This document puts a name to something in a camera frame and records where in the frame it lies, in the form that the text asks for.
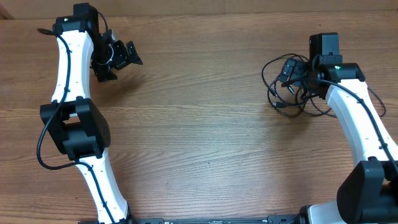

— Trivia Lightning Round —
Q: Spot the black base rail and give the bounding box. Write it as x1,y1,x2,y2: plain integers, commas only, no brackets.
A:
119,215,308,224

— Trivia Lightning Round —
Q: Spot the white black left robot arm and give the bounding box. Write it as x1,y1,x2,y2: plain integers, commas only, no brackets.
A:
37,2,142,223

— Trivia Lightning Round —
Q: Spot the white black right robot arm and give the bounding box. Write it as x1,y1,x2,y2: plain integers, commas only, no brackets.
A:
281,32,397,223

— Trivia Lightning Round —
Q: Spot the thin black separated cable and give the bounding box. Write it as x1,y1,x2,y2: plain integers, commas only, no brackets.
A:
294,86,387,118

